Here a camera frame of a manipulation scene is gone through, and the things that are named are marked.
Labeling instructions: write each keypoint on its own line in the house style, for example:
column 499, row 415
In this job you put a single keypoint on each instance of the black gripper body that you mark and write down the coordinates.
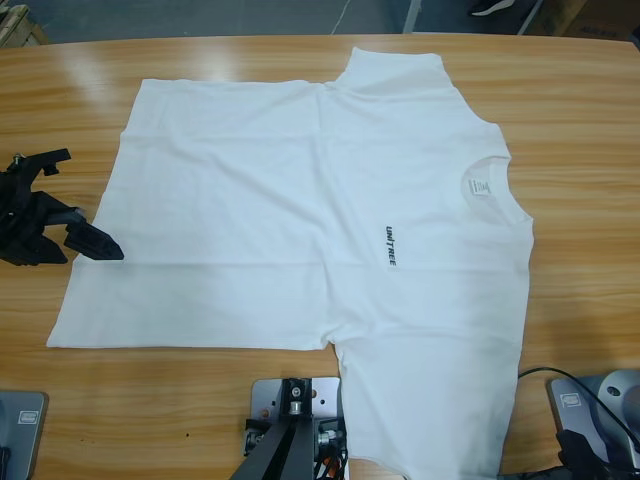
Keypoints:
column 580, row 455
column 25, row 215

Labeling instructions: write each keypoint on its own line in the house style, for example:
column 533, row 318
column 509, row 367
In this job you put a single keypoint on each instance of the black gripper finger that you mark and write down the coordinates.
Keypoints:
column 50, row 252
column 95, row 242

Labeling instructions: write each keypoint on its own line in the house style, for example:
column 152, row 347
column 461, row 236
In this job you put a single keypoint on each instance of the white Unitree t-shirt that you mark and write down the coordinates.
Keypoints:
column 250, row 225

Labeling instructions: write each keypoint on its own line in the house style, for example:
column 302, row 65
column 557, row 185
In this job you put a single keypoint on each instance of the wooden pallet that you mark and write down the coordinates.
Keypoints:
column 20, row 30

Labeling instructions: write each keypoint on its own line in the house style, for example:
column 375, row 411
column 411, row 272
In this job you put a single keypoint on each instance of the white pole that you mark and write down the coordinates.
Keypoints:
column 412, row 17

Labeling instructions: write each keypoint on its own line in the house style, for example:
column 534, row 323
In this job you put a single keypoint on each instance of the brown cardboard box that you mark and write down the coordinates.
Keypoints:
column 550, row 20

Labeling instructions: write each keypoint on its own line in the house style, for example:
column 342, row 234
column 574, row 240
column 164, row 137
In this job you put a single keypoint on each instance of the dark printed box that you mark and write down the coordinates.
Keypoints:
column 610, row 20

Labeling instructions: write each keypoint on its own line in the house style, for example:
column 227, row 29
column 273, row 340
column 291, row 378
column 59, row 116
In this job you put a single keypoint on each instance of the black shoe white sole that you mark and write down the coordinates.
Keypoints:
column 487, row 7

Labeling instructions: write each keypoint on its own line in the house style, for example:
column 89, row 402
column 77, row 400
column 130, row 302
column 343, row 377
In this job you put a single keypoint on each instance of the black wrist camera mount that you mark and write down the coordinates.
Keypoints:
column 42, row 157

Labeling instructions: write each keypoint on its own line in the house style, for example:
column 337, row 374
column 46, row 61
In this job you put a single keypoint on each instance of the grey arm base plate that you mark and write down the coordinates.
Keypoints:
column 620, row 400
column 22, row 430

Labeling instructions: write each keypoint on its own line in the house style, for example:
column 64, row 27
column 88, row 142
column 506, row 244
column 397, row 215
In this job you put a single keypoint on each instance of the white mount block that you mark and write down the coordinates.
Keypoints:
column 325, row 395

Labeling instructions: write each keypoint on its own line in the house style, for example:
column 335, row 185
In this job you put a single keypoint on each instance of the dark camera post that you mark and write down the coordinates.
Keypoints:
column 280, row 460

